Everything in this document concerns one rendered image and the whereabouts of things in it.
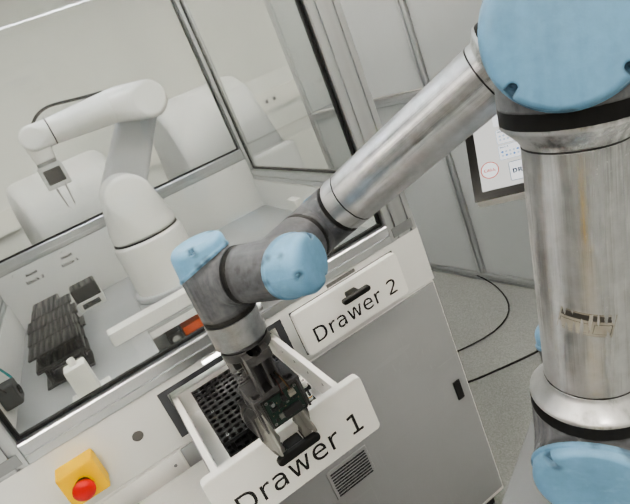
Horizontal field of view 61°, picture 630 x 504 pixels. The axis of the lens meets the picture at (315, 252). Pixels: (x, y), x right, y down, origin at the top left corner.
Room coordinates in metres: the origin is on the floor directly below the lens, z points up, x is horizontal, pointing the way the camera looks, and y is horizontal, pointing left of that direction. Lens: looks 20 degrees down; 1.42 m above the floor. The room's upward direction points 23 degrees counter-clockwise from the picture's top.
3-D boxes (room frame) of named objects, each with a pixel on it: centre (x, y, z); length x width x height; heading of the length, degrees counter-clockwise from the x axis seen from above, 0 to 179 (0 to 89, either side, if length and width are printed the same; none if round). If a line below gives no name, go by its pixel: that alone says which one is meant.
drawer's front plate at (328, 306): (1.10, -0.03, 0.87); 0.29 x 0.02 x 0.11; 111
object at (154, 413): (1.45, 0.39, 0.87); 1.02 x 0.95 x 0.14; 111
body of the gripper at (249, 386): (0.65, 0.13, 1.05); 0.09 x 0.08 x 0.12; 21
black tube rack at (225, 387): (0.88, 0.22, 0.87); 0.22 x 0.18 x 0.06; 21
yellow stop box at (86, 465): (0.85, 0.56, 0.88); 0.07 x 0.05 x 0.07; 111
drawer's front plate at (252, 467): (0.69, 0.15, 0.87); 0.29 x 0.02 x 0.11; 111
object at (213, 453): (0.89, 0.22, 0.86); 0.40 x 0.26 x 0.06; 21
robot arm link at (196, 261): (0.65, 0.13, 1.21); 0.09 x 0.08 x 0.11; 57
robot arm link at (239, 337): (0.65, 0.13, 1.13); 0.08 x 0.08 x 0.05
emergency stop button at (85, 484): (0.82, 0.55, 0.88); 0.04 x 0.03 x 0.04; 111
